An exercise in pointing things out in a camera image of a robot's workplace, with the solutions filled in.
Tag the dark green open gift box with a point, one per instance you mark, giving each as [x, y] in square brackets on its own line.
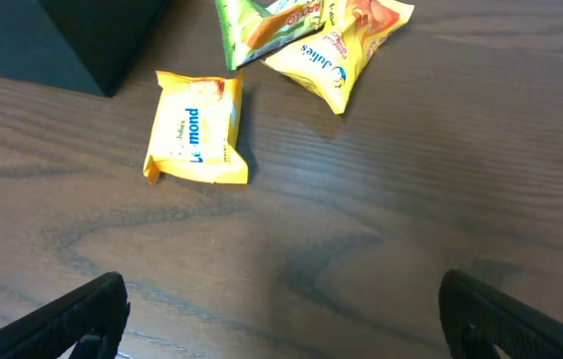
[86, 46]

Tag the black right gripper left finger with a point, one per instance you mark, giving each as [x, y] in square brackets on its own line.
[88, 322]

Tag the orange Le-mond biscuit packet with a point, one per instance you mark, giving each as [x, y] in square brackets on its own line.
[195, 130]

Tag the orange yellow Julie's snack packet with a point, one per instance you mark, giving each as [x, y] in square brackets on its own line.
[329, 62]

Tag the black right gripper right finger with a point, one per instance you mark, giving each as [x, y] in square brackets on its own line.
[480, 321]

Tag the green snack packet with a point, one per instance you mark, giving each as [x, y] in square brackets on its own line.
[250, 31]

